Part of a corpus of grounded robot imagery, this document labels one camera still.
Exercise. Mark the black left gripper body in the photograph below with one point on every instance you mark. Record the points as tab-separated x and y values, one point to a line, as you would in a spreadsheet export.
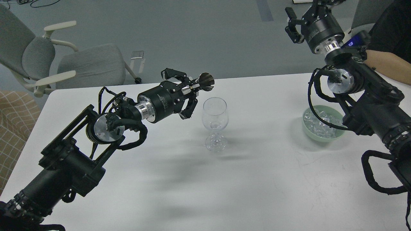
163	100

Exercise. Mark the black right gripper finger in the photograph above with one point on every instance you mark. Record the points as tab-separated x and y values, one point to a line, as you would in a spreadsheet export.
320	8
291	29

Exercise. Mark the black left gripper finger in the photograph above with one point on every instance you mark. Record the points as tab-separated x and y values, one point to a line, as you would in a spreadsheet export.
168	73
191	104

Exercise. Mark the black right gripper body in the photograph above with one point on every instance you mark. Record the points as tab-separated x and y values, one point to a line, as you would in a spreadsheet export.
320	29

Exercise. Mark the steel cocktail jigger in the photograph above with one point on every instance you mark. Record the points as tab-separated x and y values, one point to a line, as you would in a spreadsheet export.
204	82

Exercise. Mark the clear ice cubes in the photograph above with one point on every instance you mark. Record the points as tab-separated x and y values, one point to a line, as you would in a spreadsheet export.
316	123

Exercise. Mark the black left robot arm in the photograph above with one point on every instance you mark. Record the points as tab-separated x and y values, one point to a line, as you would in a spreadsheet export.
73	162

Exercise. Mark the person's forearm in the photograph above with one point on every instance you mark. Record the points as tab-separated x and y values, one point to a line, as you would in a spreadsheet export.
389	65

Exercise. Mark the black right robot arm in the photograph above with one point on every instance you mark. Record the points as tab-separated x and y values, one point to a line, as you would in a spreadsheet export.
370	104

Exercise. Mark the clear wine glass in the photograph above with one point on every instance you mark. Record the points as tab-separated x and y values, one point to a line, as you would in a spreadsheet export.
215	118

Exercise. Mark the metal floor plate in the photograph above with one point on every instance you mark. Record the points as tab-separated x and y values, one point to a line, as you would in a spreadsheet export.
137	55

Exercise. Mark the person in black shirt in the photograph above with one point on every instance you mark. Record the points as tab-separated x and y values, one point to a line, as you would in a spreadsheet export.
391	33

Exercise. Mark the green bowl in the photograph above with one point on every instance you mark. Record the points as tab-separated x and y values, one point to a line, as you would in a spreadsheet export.
321	134

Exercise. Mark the grey office chair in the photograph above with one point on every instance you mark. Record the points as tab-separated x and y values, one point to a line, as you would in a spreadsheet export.
38	62

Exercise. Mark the beige checkered cushion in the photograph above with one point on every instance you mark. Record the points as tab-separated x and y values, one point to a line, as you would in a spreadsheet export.
18	115

